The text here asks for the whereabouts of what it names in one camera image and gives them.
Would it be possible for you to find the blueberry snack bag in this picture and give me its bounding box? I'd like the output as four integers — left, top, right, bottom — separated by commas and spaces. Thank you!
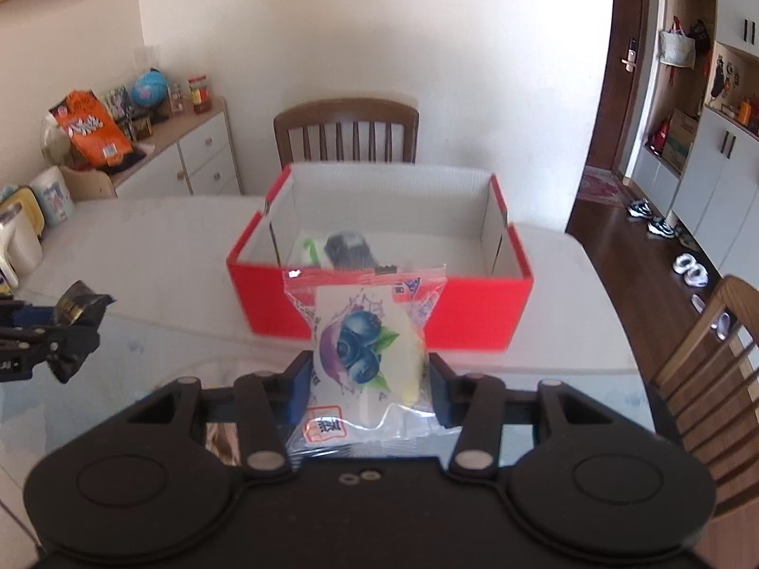
284, 266, 446, 456

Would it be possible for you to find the black item plastic bag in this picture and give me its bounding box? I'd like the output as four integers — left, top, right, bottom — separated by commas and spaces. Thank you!
53, 280, 116, 328

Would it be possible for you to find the white electric kettle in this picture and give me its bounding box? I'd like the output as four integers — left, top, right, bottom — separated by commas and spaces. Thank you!
0, 203, 44, 289

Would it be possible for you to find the white printed mug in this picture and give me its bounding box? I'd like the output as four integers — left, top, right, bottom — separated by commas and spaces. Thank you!
29, 166, 74, 226

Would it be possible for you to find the dark blue wipes pack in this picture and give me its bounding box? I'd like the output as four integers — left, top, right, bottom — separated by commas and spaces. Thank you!
324, 231, 378, 271

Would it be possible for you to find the orange snack bag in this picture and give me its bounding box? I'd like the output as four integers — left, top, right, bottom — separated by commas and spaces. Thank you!
49, 90, 132, 170

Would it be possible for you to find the red cardboard box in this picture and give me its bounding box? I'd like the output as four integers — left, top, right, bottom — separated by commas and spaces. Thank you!
226, 162, 534, 351

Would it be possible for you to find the white drawer sideboard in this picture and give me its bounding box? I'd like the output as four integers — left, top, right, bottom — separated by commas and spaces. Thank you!
58, 93, 243, 201

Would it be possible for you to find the right wooden chair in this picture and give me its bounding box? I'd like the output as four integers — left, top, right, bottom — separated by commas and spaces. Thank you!
648, 274, 759, 516

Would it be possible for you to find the wooden chair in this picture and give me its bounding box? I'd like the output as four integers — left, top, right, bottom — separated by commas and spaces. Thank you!
273, 98, 419, 168
648, 274, 759, 516

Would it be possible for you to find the dark sneaker right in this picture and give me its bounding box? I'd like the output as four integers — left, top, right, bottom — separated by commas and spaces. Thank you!
647, 217, 678, 239

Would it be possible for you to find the dark sneaker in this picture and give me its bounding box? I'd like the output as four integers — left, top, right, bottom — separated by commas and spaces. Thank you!
627, 199, 654, 220
647, 217, 678, 239

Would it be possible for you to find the white shoe pair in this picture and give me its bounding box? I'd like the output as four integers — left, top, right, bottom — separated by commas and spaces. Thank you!
673, 253, 709, 289

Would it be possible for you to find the dark sneaker left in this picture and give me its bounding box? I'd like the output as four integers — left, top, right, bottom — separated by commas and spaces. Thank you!
627, 199, 654, 220

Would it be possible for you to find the white slipper pair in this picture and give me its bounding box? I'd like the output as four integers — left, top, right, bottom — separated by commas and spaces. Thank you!
689, 293, 737, 342

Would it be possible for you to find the blue globe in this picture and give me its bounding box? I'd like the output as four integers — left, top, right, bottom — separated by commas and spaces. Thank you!
131, 68, 168, 123

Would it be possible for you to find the red lid jar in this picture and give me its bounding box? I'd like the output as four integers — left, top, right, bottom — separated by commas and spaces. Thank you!
188, 74, 212, 114

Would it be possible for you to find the far wooden chair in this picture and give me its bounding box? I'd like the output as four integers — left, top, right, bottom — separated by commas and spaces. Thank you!
273, 98, 419, 168

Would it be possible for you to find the brown wooden door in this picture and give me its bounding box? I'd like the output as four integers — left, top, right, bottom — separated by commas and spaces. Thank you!
585, 0, 650, 171

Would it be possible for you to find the cardboard box on shelf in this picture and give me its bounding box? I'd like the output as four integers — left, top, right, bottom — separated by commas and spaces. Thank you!
661, 109, 699, 174

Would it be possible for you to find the hanging tote bag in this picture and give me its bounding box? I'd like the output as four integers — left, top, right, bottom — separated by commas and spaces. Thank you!
658, 16, 696, 69

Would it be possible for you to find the grey wall cabinet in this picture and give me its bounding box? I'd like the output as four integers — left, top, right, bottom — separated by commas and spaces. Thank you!
623, 0, 758, 283

